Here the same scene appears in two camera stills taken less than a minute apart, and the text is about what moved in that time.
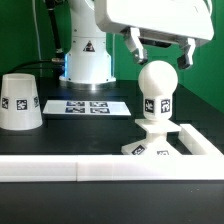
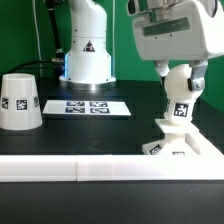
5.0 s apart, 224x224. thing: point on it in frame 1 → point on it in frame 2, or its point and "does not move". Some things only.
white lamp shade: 20,107 does not move
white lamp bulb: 157,80 → 180,100
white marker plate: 117,108 does not move
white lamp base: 156,142 → 182,138
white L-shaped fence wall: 206,162 does not move
